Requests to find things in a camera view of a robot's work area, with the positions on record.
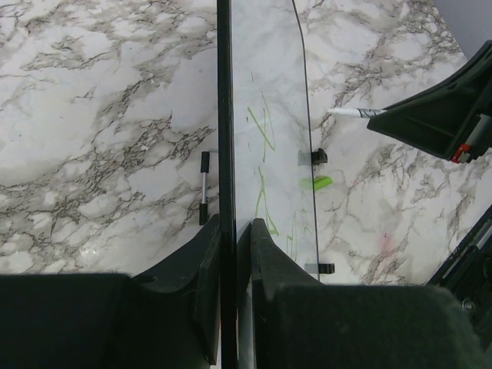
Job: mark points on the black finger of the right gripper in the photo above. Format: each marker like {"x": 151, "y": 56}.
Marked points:
{"x": 451, "y": 120}

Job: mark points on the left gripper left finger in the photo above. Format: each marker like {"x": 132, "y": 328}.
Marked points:
{"x": 164, "y": 317}

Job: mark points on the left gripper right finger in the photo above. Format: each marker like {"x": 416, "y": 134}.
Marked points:
{"x": 301, "y": 323}

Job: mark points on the white marker pen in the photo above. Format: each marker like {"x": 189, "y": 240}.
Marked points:
{"x": 356, "y": 112}

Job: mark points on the green marker cap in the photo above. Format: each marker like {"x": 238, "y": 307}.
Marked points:
{"x": 317, "y": 183}

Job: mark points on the white whiteboard black frame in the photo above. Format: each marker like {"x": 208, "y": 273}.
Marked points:
{"x": 266, "y": 158}

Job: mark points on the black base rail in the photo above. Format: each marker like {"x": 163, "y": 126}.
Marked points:
{"x": 467, "y": 271}

